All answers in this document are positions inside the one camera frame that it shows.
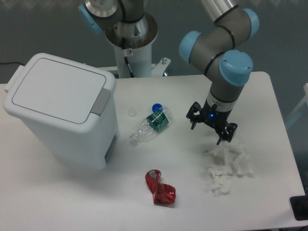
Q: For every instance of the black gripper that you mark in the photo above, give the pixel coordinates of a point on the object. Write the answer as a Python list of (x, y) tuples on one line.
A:
[(213, 118)]

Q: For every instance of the white plastic trash can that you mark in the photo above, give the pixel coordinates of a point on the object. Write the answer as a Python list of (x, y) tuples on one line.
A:
[(69, 106)]

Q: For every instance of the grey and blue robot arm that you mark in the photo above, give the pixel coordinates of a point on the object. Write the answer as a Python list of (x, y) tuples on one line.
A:
[(214, 54)]

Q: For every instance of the crushed red can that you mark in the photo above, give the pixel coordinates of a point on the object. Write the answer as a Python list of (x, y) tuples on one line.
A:
[(163, 194)]

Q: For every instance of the crumpled white tissue paper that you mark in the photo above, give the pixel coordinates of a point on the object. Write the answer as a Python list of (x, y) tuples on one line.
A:
[(228, 159)]

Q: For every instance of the crushed clear plastic bottle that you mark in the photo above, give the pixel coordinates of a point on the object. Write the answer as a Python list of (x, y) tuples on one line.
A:
[(151, 126)]

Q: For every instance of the blue bottle cap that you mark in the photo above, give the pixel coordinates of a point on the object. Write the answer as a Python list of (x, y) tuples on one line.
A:
[(156, 107)]

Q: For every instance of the white bottle cap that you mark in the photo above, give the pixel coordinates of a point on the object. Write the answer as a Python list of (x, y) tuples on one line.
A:
[(131, 112)]

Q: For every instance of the black device at edge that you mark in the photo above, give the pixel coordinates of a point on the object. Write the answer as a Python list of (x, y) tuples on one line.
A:
[(299, 206)]

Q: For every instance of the white frame at right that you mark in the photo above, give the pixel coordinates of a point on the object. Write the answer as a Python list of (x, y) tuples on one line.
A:
[(298, 110)]

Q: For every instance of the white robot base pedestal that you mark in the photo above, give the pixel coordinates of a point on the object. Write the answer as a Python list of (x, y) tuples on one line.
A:
[(132, 43)]

